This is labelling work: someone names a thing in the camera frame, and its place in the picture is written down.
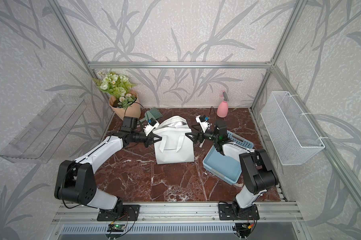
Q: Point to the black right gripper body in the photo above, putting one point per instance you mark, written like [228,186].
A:
[210,135]

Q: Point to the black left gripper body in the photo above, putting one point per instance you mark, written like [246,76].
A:
[139,137]

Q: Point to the white insulated delivery bag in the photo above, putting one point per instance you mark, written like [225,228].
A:
[175,146]

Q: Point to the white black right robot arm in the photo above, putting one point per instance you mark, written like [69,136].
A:
[258,172]

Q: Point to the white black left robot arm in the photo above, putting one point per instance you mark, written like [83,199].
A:
[76,179]

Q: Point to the pink spray bottle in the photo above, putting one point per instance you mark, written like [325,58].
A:
[222,109]

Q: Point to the small green hand brush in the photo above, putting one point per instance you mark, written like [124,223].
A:
[151,114]

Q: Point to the light blue plastic basket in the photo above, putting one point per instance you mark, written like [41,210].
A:
[223,167]

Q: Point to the artificial green white plant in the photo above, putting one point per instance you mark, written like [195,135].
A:
[118,86]

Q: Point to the green circuit board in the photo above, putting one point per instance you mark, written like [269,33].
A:
[116,228]

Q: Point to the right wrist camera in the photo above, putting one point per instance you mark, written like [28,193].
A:
[203,121]

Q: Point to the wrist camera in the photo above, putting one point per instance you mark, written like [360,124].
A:
[203,121]
[152,124]

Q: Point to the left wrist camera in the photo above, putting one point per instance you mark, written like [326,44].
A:
[152,124]

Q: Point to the white wire mesh basket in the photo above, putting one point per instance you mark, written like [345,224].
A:
[291,133]

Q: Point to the clear plastic wall shelf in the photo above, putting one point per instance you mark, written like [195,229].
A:
[40,139]

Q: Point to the right circuit board with wires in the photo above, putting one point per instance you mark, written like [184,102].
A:
[243,227]

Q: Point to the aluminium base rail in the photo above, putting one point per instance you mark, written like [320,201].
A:
[177,218]

